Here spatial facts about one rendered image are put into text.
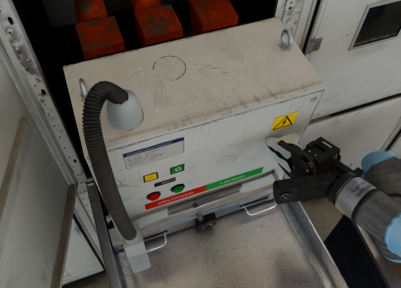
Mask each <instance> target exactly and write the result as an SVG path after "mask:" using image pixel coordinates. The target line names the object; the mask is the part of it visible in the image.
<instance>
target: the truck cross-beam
mask: <svg viewBox="0 0 401 288"><path fill-rule="evenodd" d="M272 192H273V188H271V189H268V190H265V191H262V192H259V193H256V194H253V195H250V196H247V197H244V198H241V199H238V200H235V201H232V202H229V203H226V204H223V205H220V206H217V207H214V208H211V209H208V210H205V211H202V212H201V214H202V216H205V215H209V214H211V213H215V216H216V218H217V217H219V216H223V215H226V214H228V213H231V212H234V211H237V210H240V209H243V207H242V205H245V207H246V208H247V207H249V206H252V205H255V204H257V203H261V202H264V201H266V200H267V198H268V196H269V194H270V193H272ZM196 218H197V216H196V214H193V215H190V216H187V217H184V218H181V219H178V220H176V221H172V222H169V223H167V224H163V225H160V226H158V227H155V228H151V229H149V230H146V231H142V236H143V238H144V242H145V241H149V240H152V239H155V238H158V237H161V236H163V232H164V231H165V232H166V235H167V234H170V233H173V232H175V231H178V230H182V229H184V228H187V227H191V226H193V225H195V219H196ZM109 234H110V239H111V242H112V246H113V248H114V250H115V252H117V251H119V250H122V249H123V245H121V243H122V239H120V237H119V235H118V232H117V230H116V228H115V227H114V228H111V229H109Z"/></svg>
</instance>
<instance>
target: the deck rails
mask: <svg viewBox="0 0 401 288"><path fill-rule="evenodd" d="M93 178H94V177H93ZM94 184H95V188H96V191H97V195H98V201H99V204H100V208H101V212H102V216H103V221H104V225H105V228H106V233H107V237H108V241H109V245H110V250H111V253H112V257H113V262H114V265H115V270H116V274H117V278H118V282H119V287H120V288H135V284H134V279H133V277H132V272H131V268H130V265H129V262H128V260H127V257H126V254H125V251H124V249H122V250H119V251H117V252H115V250H114V248H113V246H112V245H111V242H110V234H109V229H111V228H114V227H115V226H113V227H110V228H109V227H108V226H107V222H106V220H105V215H104V211H107V207H106V205H105V203H104V200H103V198H102V196H101V194H100V191H99V189H98V187H97V184H96V182H95V180H94ZM279 206H280V208H281V210H282V212H283V214H284V216H285V218H286V219H287V221H288V223H289V225H290V227H291V228H292V230H293V232H294V234H295V236H296V238H297V240H298V242H299V244H300V246H301V247H302V249H303V251H304V253H305V255H306V257H307V259H308V260H309V263H310V265H311V266H312V268H313V270H314V272H315V274H316V276H317V277H318V279H319V281H320V283H321V285H322V287H323V288H348V287H347V285H346V283H345V282H344V280H343V278H342V276H341V274H340V273H339V271H338V269H337V268H336V266H335V264H334V262H333V260H332V259H331V257H330V255H329V253H328V251H327V250H326V248H325V246H324V245H323V243H322V241H321V239H320V237H319V236H318V234H317V232H316V230H315V229H314V227H313V225H312V223H311V222H310V220H309V218H308V216H307V214H306V213H305V211H304V209H303V207H302V206H301V204H300V202H291V203H284V204H279Z"/></svg>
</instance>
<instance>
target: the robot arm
mask: <svg viewBox="0 0 401 288"><path fill-rule="evenodd" d="M298 139H299V136H298V135H297V134H294V133H292V134H288V135H285V136H283V137H280V138H274V137H268V138H266V145H267V148H268V150H269V151H270V153H271V154H272V156H273V157H274V159H275V160H276V161H277V164H278V165H279V166H280V167H281V168H282V169H283V171H284V172H285V173H286V174H287V175H288V176H289V177H290V179H282V180H277V181H274V183H273V196H274V200H275V202H276V203H277V204H278V205H279V204H284V203H291V202H299V201H303V200H311V199H318V198H323V197H328V200H329V201H330V202H331V203H332V204H333V205H335V207H336V208H337V209H338V210H339V211H340V212H342V213H343V214H344V215H345V216H347V217H348V218H350V219H351V220H352V221H354V222H355V223H356V224H357V225H359V226H360V227H362V228H363V229H364V230H365V231H367V232H368V233H369V234H370V235H372V236H373V238H374V240H375V242H376V246H377V249H378V251H379V252H380V253H381V254H382V255H383V256H384V257H385V258H387V259H388V260H390V261H392V262H397V263H401V159H399V158H398V157H397V155H396V154H395V153H394V152H392V151H389V150H386V151H382V150H378V151H373V152H371V153H369V154H367V155H366V156H365V157H364V158H363V159H362V162H361V167H362V169H360V168H358V167H357V168H356V169H355V170H352V169H350V168H349V167H348V166H346V165H345V164H343V163H341V162H340V160H341V156H340V149H339V148H338V147H336V146H335V145H333V144H331V143H330V142H329V141H327V140H325V139H324V138H322V137H319V138H318V139H316V140H314V141H311V142H310V143H308V144H307V145H306V148H305V149H304V150H302V148H301V146H300V145H298V144H297V141H298ZM322 141H324V142H326V143H327V144H329V145H331V146H332V148H330V147H328V146H327V145H326V144H324V143H323V142H322ZM336 155H337V158H336ZM335 158H336V159H335ZM361 176H362V178H361Z"/></svg>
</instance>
